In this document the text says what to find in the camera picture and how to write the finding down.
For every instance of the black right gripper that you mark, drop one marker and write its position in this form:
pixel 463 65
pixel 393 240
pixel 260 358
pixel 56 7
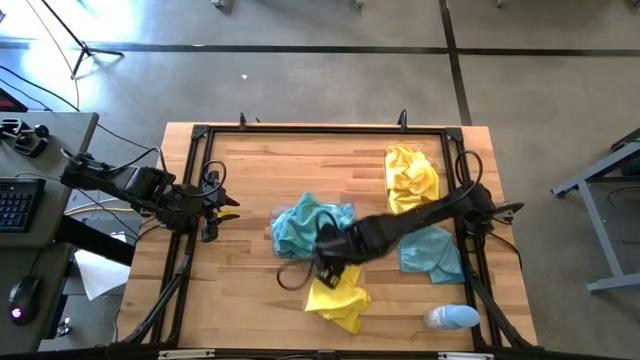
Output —
pixel 340 247

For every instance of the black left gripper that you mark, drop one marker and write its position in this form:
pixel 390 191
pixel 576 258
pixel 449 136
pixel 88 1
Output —
pixel 207 205

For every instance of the teal microfiber towel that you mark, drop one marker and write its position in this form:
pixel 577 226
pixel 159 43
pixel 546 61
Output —
pixel 342 212
pixel 295 230
pixel 432 255

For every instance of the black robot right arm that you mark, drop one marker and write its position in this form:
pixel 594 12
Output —
pixel 425 217

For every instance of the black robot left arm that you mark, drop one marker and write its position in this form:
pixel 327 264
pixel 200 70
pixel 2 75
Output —
pixel 145 187

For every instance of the clear plastic basket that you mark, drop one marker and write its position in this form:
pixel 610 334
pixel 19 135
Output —
pixel 353 206
pixel 442 160

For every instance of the black table clamp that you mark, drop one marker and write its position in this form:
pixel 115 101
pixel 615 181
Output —
pixel 402 118
pixel 243 121

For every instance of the plastic bottle with blue label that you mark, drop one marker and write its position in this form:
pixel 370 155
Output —
pixel 452 317

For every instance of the black desk leg bar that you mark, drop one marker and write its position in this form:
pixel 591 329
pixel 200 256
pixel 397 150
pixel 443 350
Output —
pixel 95 241

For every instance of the white paper sheet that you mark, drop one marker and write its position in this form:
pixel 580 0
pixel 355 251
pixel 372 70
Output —
pixel 100 275

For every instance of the metal hinge plate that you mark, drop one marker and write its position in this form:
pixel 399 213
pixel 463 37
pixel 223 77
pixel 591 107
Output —
pixel 465 356
pixel 185 354

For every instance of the grey office desk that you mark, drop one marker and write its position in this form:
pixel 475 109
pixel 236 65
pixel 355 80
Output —
pixel 50 150

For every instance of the small metal caster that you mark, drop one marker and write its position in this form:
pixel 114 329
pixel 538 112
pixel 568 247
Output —
pixel 63 327

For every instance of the black desk clamp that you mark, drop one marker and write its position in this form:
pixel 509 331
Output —
pixel 30 145

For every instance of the black backlit keyboard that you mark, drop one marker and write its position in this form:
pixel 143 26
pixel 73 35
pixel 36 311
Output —
pixel 20 205

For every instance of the black tripod stand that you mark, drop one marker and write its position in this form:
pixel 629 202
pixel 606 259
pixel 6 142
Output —
pixel 82 47

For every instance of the black computer mouse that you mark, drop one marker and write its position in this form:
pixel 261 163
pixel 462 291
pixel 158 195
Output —
pixel 25 295

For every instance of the black device with red face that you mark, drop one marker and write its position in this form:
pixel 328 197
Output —
pixel 10 102

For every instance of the black aluminium table frame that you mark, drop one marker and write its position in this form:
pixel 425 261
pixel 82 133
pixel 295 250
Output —
pixel 325 129

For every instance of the grey metal cart frame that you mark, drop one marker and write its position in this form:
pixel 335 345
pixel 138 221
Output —
pixel 617 281

